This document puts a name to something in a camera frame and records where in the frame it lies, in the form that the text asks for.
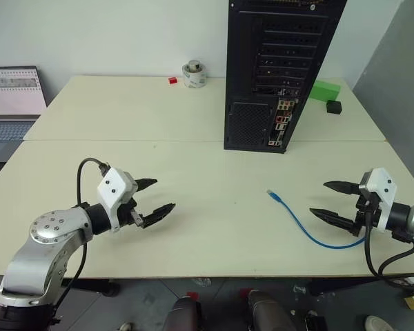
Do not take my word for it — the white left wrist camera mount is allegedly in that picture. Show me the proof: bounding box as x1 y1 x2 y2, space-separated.
96 168 137 233

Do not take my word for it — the blue ethernet cable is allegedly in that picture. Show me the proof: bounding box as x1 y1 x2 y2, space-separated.
266 188 366 249

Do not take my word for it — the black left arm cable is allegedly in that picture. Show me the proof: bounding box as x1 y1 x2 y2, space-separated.
50 157 111 322

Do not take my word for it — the white shoe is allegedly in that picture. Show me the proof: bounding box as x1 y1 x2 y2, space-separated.
364 314 390 331

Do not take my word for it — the small black cube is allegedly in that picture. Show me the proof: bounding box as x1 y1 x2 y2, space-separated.
326 99 344 115

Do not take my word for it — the grey laptop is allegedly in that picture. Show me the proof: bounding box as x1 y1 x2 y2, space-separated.
0 66 49 142

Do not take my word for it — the green box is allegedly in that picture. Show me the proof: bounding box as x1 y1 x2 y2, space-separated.
311 80 342 102

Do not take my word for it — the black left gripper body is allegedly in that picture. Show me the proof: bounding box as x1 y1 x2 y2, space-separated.
118 178 146 229

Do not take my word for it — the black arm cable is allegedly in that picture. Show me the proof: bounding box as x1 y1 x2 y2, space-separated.
50 157 111 322
362 198 414 289

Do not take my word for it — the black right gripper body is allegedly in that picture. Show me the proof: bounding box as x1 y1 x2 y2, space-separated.
351 187 382 239

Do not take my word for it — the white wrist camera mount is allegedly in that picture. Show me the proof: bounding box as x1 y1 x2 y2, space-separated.
360 168 398 230
96 168 137 233

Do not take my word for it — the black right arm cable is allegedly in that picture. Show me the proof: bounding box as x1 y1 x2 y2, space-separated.
362 198 414 289

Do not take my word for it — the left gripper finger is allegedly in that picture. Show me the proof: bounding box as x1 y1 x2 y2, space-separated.
141 203 177 230
135 178 159 199

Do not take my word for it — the white tape roll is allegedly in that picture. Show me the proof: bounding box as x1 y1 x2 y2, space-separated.
181 63 208 90

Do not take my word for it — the black computer tower case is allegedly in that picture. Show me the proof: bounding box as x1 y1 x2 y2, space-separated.
223 0 348 155

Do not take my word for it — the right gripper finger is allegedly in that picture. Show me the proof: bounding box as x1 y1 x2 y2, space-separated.
308 207 357 235
323 180 361 197

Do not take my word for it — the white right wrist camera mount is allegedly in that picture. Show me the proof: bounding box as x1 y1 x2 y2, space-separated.
360 168 398 230

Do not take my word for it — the black table frame beam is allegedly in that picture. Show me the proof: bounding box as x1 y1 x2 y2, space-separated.
62 278 121 297
306 275 414 297

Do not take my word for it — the dark rounded shape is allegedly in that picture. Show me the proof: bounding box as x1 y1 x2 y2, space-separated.
171 295 204 331
245 289 296 331

